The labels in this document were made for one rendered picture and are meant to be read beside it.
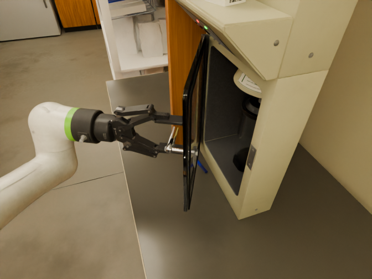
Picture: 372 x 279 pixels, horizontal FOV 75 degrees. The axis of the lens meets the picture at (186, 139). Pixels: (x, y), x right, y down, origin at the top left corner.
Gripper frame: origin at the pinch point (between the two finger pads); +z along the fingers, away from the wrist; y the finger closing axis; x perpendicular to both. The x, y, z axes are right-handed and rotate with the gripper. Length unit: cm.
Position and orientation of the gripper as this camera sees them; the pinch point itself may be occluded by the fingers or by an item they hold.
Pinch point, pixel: (174, 134)
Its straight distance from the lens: 63.3
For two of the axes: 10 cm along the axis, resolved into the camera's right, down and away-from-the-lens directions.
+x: 1.6, -6.6, 7.3
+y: 0.0, -7.4, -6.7
